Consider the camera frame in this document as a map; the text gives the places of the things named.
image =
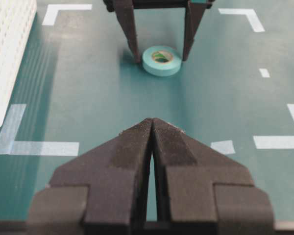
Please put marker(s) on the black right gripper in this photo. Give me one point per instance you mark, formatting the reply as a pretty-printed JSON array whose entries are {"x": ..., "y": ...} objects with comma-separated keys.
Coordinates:
[{"x": 124, "y": 9}]

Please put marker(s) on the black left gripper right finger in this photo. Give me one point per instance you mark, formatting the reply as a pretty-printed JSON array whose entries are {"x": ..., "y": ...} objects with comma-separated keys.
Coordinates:
[{"x": 200, "y": 191}]

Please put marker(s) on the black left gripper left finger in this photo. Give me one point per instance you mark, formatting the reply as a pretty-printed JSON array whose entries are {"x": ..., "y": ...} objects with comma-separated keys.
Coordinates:
[{"x": 101, "y": 192}]

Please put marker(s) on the teal masking tape roll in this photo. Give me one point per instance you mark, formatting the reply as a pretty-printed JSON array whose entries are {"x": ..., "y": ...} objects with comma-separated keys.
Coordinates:
[{"x": 161, "y": 61}]

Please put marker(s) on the small left tape strip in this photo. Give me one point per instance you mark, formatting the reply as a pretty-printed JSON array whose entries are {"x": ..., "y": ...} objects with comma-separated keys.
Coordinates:
[{"x": 224, "y": 147}]

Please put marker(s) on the small tape strip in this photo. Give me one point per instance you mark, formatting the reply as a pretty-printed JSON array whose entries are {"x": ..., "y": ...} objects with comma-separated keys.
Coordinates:
[
  {"x": 224, "y": 147},
  {"x": 264, "y": 72}
]

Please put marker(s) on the bottom-right tape corner marker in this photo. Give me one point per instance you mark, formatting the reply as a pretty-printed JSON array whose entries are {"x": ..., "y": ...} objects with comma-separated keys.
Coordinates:
[{"x": 249, "y": 13}]

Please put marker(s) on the top-left tape corner marker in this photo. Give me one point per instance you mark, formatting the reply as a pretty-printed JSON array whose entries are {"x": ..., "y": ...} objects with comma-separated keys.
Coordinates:
[{"x": 9, "y": 146}]

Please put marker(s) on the top-right tape corner marker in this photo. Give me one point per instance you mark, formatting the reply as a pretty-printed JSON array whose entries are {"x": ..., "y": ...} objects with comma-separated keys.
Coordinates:
[{"x": 53, "y": 10}]

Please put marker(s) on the small right tape strip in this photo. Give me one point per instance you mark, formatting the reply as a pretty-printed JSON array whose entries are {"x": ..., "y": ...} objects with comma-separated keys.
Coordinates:
[{"x": 264, "y": 72}]

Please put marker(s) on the bottom-left tape corner marker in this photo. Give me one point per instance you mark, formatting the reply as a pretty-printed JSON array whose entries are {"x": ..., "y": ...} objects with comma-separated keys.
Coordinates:
[{"x": 276, "y": 142}]

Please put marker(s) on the white perforated plastic basket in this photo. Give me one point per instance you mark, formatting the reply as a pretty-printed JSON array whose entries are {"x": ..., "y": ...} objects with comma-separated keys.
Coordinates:
[{"x": 16, "y": 19}]

